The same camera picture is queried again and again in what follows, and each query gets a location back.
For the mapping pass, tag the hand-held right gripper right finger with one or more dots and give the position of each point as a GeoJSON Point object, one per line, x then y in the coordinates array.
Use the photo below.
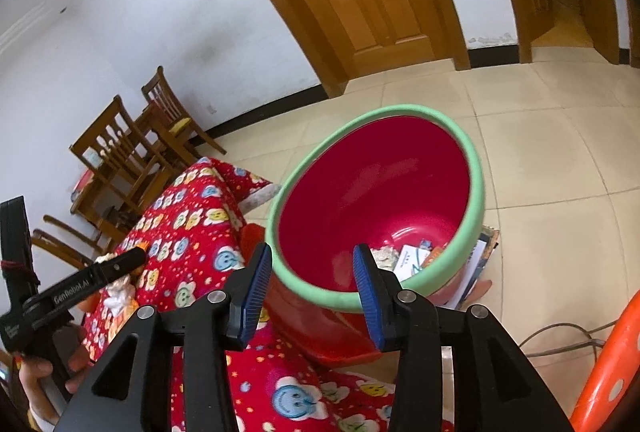
{"type": "Point", "coordinates": [367, 297]}

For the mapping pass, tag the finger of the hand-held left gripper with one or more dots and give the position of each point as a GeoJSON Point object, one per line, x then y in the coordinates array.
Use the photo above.
{"type": "Point", "coordinates": [117, 268]}

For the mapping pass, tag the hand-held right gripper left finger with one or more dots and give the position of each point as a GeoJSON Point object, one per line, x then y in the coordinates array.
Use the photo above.
{"type": "Point", "coordinates": [250, 292]}

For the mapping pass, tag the orange peel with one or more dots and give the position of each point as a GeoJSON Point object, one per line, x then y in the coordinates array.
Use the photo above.
{"type": "Point", "coordinates": [141, 248]}

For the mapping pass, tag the white and green packet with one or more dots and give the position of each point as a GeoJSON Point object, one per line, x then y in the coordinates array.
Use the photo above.
{"type": "Point", "coordinates": [412, 262]}

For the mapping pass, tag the red basin with green rim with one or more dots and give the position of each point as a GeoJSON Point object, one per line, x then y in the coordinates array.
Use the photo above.
{"type": "Point", "coordinates": [380, 182]}

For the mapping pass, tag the person's left hand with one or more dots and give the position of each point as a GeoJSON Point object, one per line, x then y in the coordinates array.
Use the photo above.
{"type": "Point", "coordinates": [34, 369]}

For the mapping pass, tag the wooden dining table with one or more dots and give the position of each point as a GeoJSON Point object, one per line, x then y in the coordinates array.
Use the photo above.
{"type": "Point", "coordinates": [90, 197]}

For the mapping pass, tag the red smiley flower tablecloth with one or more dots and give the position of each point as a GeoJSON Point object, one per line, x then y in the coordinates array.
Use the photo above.
{"type": "Point", "coordinates": [200, 222]}

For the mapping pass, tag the stack of papers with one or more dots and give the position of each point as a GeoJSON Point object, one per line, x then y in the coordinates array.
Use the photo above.
{"type": "Point", "coordinates": [477, 262]}

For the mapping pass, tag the wooden chair with yellow cushion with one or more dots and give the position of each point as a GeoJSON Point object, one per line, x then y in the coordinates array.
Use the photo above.
{"type": "Point", "coordinates": [172, 106]}

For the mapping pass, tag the orange plastic stool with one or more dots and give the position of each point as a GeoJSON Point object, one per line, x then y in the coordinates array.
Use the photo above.
{"type": "Point", "coordinates": [617, 377]}

